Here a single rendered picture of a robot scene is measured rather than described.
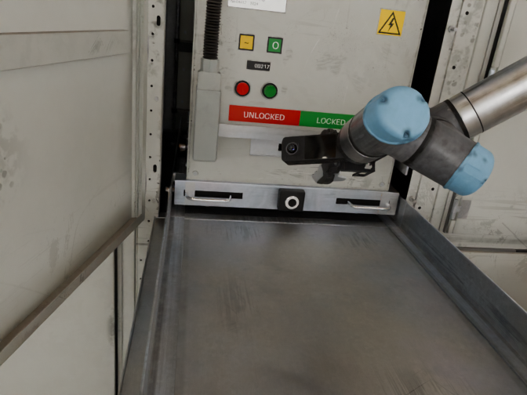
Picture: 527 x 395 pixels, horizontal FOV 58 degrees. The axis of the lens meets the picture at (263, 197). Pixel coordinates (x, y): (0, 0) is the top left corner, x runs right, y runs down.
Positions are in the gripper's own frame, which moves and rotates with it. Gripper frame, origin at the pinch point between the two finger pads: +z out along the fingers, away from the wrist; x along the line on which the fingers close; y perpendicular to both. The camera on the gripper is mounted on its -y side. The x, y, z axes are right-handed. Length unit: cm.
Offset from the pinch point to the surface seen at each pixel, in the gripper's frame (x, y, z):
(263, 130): 8.8, -9.1, 7.6
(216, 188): -2.9, -18.0, 17.5
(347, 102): 16.7, 9.7, 7.5
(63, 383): -50, -52, 39
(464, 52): 26.2, 32.2, -3.0
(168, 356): -32.7, -26.3, -22.3
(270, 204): -5.7, -5.2, 19.1
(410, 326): -29.3, 12.1, -15.9
